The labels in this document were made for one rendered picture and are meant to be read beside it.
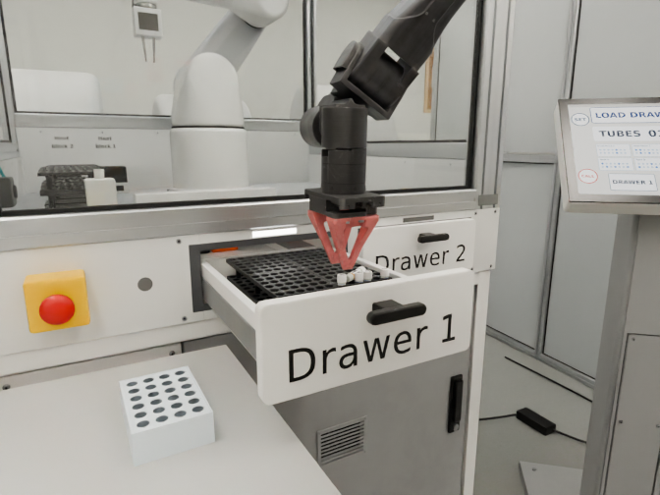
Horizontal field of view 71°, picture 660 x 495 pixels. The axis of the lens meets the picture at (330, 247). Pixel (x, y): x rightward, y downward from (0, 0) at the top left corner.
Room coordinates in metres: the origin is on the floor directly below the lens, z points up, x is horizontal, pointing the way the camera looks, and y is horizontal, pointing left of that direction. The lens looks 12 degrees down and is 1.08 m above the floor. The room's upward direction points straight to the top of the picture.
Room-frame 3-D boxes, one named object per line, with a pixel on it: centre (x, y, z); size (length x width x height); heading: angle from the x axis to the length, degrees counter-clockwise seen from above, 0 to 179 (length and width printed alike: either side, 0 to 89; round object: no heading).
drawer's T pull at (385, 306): (0.48, -0.07, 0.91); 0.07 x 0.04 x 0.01; 119
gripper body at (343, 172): (0.59, -0.02, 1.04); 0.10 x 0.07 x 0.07; 29
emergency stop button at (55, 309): (0.57, 0.36, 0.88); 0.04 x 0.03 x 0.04; 119
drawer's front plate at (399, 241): (0.92, -0.19, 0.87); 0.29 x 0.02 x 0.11; 119
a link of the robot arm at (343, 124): (0.60, -0.02, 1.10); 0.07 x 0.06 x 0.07; 21
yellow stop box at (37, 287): (0.60, 0.37, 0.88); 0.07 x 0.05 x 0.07; 119
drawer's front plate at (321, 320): (0.51, -0.05, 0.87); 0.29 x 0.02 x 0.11; 119
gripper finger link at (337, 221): (0.59, -0.02, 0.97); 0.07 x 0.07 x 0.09; 29
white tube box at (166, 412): (0.49, 0.19, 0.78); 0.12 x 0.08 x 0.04; 29
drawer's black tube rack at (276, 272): (0.68, 0.04, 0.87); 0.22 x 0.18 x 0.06; 29
